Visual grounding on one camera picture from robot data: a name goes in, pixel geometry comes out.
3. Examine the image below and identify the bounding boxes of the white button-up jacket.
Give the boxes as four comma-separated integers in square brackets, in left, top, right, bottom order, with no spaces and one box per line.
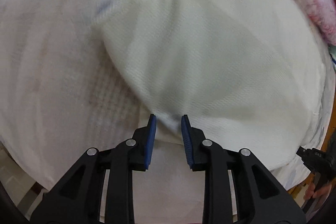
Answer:
[94,0,326,169]

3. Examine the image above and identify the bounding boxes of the person's right hand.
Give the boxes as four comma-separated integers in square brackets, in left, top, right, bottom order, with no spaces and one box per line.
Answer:
[303,181,332,201]

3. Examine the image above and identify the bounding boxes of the teal striped pillow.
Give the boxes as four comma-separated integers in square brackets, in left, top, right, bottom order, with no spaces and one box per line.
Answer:
[329,45,336,71]

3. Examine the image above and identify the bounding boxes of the floral white bed sheet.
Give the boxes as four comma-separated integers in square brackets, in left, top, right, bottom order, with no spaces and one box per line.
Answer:
[1,0,335,223]

